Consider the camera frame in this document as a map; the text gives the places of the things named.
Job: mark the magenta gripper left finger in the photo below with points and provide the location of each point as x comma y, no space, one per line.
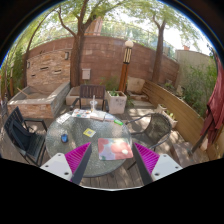
77,160

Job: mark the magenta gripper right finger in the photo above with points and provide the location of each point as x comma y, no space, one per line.
146,160

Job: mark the blue computer mouse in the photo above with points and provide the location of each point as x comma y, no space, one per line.
64,138

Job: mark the colourful floral mouse pad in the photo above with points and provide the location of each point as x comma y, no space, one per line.
114,149

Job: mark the yellow square coaster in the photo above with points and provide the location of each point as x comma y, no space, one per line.
89,132

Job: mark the black mesh chair on right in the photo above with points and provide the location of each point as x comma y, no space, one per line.
156,133

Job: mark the round glass patio table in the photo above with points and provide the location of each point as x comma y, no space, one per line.
74,128

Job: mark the white paper sheet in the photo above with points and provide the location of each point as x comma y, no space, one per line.
63,118

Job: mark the open magazine on table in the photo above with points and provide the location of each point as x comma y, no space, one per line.
97,115

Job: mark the green small object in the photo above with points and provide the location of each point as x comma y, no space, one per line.
118,122

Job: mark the black chair on left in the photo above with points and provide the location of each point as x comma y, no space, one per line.
31,145

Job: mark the wooden curved bench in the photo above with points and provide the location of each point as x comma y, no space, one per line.
189,124

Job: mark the clear plastic cup with straw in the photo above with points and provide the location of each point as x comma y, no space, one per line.
93,104

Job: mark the stone raised planter box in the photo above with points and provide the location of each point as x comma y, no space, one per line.
34,103

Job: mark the white square planter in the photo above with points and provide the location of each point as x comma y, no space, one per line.
116,101

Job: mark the dark wooden chair behind table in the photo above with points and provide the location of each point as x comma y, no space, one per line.
90,91

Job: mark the red folded patio umbrella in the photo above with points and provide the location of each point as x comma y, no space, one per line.
215,107

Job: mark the tree trunk on right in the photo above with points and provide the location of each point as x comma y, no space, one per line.
160,18

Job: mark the large tree trunk centre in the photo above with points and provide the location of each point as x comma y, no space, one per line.
85,12

